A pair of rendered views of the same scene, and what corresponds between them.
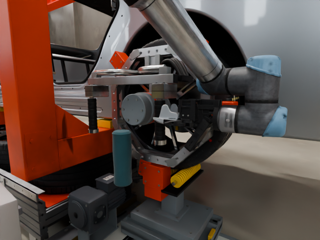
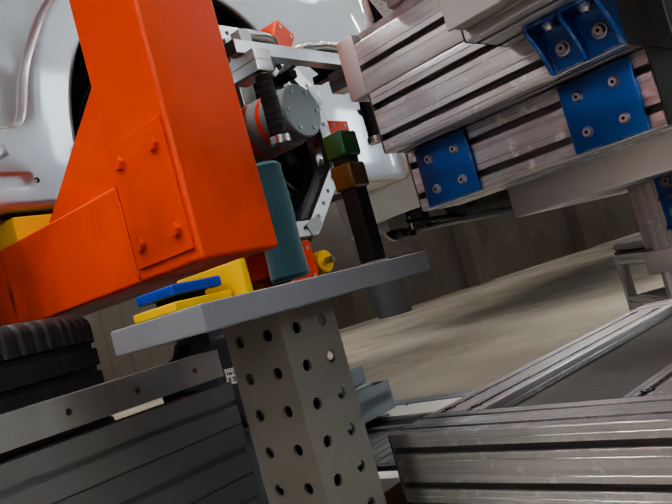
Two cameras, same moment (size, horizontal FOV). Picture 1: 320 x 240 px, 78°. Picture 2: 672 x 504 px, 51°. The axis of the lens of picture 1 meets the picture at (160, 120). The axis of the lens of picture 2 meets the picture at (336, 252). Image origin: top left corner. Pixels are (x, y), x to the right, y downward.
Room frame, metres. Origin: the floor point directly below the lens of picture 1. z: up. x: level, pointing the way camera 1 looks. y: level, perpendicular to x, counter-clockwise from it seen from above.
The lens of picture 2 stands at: (0.61, 1.71, 0.42)
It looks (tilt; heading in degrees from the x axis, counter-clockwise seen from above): 3 degrees up; 277
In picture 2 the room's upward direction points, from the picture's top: 15 degrees counter-clockwise
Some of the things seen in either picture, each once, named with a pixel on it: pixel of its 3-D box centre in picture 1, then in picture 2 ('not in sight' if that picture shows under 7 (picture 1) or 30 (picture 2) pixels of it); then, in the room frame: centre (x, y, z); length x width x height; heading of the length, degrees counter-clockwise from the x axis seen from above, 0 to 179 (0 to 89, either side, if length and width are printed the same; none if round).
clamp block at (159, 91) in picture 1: (165, 90); (348, 77); (0.67, -0.02, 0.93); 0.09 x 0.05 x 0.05; 147
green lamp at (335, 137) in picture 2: not in sight; (341, 145); (0.69, 0.63, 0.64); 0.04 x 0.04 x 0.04; 57
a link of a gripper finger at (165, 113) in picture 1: (165, 114); not in sight; (0.61, -0.01, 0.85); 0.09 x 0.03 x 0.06; 66
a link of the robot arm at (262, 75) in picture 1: (255, 80); not in sight; (0.50, -0.24, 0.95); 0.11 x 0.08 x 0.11; 39
